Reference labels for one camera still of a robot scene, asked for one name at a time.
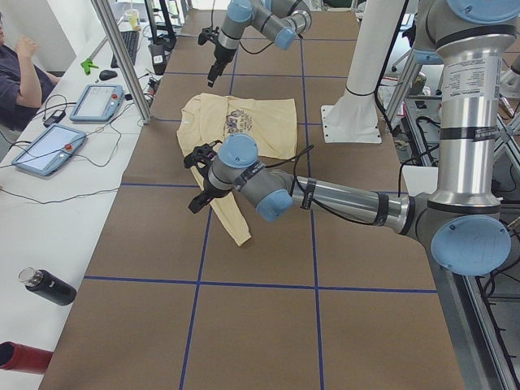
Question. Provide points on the black computer mouse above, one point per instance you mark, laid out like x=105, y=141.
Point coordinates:
x=105, y=75

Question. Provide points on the far blue teach pendant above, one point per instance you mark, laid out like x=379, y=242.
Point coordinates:
x=98, y=103

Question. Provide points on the seated person dark shirt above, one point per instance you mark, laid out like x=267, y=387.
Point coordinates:
x=24, y=86

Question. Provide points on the green plastic clamp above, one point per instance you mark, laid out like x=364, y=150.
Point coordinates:
x=88, y=65

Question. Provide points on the black keyboard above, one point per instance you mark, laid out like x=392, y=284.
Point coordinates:
x=131, y=41

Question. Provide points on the blue teach pendant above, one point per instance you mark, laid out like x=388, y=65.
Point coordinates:
x=98, y=103
x=50, y=150

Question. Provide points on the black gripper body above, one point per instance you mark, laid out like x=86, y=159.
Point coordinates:
x=206, y=192
x=219, y=54

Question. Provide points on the red bottle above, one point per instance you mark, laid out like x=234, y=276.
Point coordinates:
x=23, y=358

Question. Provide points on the cream long-sleeve graphic shirt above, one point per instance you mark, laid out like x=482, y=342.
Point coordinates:
x=249, y=129

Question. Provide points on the black power adapter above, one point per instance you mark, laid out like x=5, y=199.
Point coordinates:
x=54, y=118

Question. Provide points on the black water bottle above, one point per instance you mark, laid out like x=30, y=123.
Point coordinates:
x=47, y=285

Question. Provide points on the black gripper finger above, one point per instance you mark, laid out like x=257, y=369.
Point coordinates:
x=212, y=75
x=197, y=204

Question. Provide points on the near blue teach pendant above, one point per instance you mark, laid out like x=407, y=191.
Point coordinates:
x=50, y=150

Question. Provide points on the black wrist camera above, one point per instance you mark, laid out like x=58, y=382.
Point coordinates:
x=208, y=34
x=202, y=156

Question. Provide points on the aluminium frame post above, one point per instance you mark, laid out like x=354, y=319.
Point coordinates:
x=107, y=20

